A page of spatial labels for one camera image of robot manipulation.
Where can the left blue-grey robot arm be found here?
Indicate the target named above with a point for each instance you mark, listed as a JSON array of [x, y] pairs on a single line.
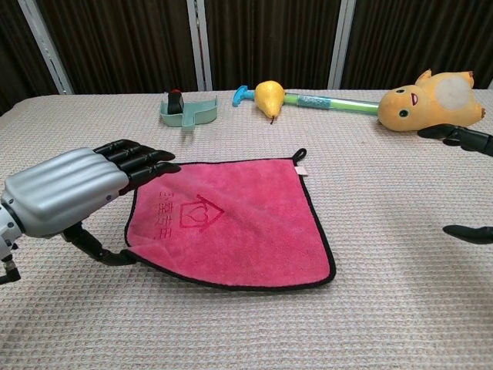
[[5, 235]]

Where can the yellow pear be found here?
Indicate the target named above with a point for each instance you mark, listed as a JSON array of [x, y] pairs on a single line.
[[269, 98]]

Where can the teal plastic dustpan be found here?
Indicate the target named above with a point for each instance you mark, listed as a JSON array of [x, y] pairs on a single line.
[[204, 113]]

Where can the green and blue toy pump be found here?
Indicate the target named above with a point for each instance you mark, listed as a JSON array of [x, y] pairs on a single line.
[[316, 101]]

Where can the yellow plush toy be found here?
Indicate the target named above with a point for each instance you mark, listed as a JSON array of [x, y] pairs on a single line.
[[423, 108]]

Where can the white metal frame post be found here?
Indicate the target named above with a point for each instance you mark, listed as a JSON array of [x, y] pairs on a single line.
[[200, 50], [46, 50], [341, 46]]

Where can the black toy with red cap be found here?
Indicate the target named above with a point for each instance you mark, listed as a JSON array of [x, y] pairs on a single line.
[[176, 104]]

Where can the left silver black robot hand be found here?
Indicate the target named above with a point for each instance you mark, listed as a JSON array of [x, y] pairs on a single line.
[[65, 189]]

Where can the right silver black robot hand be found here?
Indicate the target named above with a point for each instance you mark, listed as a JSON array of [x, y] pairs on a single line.
[[470, 138]]

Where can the dark brown curtain panel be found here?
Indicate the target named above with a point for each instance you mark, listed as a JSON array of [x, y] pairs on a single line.
[[269, 38], [123, 46], [15, 58], [404, 38]]

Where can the beige woven tablecloth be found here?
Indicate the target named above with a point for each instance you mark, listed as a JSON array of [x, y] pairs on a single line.
[[231, 327]]

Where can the pink and grey cloth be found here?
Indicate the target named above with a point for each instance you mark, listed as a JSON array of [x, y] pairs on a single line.
[[250, 239]]

